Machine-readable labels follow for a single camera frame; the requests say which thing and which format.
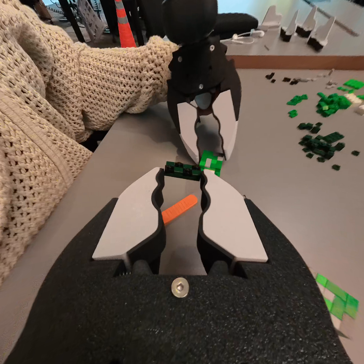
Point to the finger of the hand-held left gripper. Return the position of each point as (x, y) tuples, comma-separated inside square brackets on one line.
[(186, 125), (229, 128)]

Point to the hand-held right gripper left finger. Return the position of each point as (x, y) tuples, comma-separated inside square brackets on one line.
[(133, 221)]

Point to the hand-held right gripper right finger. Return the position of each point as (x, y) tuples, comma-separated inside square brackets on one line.
[(233, 224)]

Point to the green and white lego assembly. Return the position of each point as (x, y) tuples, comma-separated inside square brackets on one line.
[(212, 163)]

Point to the dark green lego plate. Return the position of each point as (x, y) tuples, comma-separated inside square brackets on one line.
[(182, 172)]

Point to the small black lego pieces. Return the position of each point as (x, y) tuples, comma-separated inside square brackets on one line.
[(270, 76)]

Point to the pile of dark green lego pieces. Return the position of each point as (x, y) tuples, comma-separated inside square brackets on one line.
[(321, 145)]

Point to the pile of bright green lego pieces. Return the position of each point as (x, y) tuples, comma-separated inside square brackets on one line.
[(330, 103)]

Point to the scattered light grey lego pieces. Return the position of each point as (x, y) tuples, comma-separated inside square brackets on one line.
[(331, 83)]

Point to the white lego brick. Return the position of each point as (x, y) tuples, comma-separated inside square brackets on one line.
[(359, 109), (351, 98)]

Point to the small lego creeper head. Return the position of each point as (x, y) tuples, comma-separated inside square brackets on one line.
[(338, 301)]

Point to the orange brick separator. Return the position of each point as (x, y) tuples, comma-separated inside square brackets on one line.
[(179, 210)]

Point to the black fabric pouch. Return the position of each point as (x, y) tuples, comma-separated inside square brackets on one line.
[(236, 22)]

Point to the orange traffic cone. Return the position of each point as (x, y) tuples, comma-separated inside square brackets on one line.
[(125, 28)]

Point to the person's knit sweater torso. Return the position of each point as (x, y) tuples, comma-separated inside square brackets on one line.
[(28, 142)]

